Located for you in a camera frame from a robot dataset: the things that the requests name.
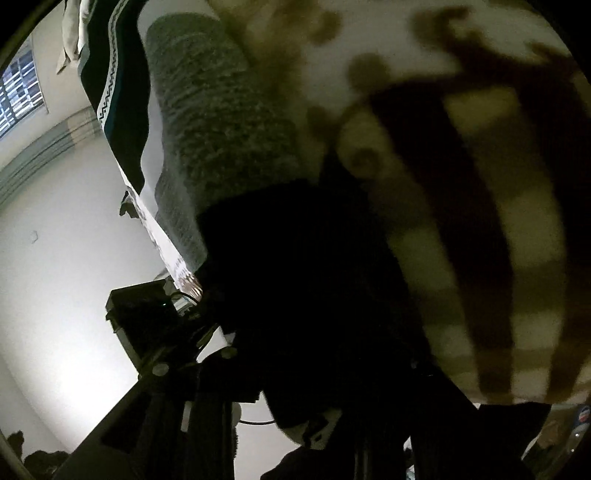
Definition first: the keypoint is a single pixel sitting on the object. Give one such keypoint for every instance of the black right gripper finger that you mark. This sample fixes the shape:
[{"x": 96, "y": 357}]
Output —
[{"x": 177, "y": 425}]

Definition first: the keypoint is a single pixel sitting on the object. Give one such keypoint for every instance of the black grey striped sweater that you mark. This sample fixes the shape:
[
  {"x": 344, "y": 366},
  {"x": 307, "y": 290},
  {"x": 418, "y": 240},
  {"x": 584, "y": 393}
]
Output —
[{"x": 278, "y": 145}]

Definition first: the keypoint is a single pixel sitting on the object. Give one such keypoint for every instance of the green curtain left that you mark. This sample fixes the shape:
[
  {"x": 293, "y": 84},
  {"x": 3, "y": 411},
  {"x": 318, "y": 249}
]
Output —
[{"x": 61, "y": 139}]

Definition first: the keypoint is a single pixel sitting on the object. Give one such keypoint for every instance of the window with metal grille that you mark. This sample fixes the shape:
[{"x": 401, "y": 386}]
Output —
[{"x": 21, "y": 93}]

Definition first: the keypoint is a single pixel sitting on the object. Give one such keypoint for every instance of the beige folded garment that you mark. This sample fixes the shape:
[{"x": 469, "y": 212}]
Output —
[{"x": 74, "y": 26}]

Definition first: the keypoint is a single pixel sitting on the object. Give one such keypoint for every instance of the floral bed blanket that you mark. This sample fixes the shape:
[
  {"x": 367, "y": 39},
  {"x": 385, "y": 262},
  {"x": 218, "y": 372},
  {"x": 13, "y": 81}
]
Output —
[{"x": 511, "y": 322}]

